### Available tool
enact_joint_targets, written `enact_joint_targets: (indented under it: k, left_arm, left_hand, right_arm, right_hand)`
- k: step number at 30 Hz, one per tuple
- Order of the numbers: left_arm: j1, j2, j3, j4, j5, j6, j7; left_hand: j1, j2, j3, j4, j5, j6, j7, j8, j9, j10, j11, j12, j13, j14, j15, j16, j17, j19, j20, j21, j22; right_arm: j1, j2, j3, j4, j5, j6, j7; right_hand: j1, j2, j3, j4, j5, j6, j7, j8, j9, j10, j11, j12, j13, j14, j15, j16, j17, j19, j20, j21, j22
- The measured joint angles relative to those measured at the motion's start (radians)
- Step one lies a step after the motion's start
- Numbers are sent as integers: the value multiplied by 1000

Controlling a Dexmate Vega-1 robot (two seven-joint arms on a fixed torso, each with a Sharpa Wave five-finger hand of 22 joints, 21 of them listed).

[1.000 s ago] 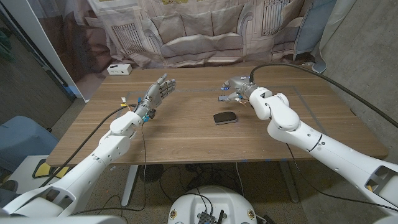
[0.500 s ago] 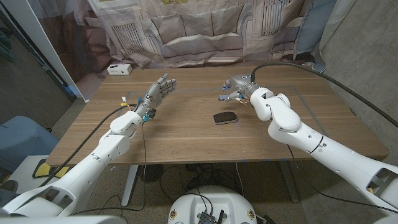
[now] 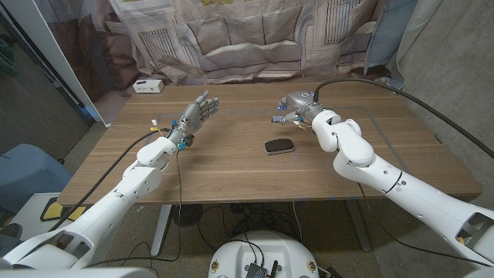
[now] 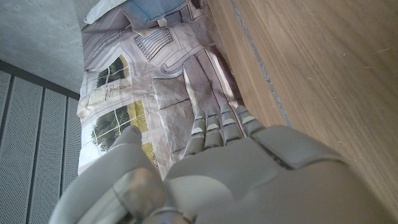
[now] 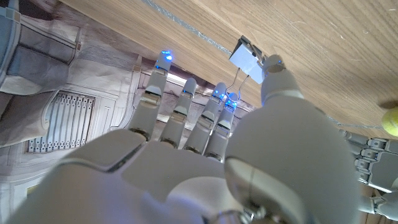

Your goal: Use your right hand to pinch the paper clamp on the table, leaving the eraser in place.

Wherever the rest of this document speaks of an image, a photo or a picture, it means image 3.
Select white table leg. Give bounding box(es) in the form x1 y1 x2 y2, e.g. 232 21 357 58
150 204 173 257

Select white floor platform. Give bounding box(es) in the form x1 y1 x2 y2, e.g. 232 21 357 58
7 192 96 244

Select blue-grey chair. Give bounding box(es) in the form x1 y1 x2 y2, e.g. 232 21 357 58
0 143 74 217

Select white power box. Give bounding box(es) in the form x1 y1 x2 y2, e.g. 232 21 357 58
132 79 165 94

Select person leg in jeans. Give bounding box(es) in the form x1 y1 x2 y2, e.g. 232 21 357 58
0 222 24 256

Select white floor cable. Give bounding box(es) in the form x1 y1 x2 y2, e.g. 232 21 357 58
292 200 305 242

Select round black floor fan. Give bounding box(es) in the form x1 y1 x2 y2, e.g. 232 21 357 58
172 203 204 228

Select black eraser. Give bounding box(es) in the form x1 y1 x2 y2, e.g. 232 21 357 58
264 138 295 156

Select white upright panel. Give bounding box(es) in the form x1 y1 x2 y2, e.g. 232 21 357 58
0 0 113 127

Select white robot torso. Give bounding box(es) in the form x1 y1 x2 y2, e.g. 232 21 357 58
208 230 320 278

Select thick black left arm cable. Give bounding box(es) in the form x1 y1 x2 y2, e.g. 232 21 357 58
46 127 171 232

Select printed sofa backdrop cloth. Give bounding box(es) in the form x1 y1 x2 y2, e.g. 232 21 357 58
38 0 443 127

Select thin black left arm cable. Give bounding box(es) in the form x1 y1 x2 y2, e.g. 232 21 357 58
84 149 184 269

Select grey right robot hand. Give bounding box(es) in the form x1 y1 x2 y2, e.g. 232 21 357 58
272 90 329 128

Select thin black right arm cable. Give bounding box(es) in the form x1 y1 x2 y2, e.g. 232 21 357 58
357 181 494 269

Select black floor cable tangle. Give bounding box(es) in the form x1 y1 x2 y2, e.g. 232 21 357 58
196 201 306 254

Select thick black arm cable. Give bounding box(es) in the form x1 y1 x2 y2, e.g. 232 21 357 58
46 127 171 232
313 78 494 159

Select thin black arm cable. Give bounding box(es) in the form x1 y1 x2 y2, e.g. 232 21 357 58
84 149 184 269
357 181 494 269

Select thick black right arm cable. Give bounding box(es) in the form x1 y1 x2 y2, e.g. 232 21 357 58
313 78 494 159

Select grey table leg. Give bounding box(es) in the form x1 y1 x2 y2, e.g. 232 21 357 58
346 199 372 253

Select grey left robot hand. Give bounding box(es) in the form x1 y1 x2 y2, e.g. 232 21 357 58
166 90 220 151

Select black module with antenna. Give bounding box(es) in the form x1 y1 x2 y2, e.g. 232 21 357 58
245 260 279 278

